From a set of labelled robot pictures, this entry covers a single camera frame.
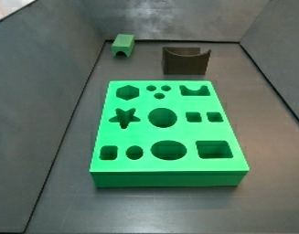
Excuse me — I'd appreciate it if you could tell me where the green arch block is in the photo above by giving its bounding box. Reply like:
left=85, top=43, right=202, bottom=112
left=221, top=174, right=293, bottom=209
left=111, top=34, right=136, bottom=57

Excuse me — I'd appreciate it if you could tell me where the green shape sorter board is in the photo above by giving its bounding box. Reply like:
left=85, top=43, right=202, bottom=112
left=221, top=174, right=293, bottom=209
left=90, top=80, right=250, bottom=187

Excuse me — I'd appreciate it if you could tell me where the black curved fixture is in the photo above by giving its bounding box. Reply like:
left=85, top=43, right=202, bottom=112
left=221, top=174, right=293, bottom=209
left=164, top=47, right=212, bottom=75

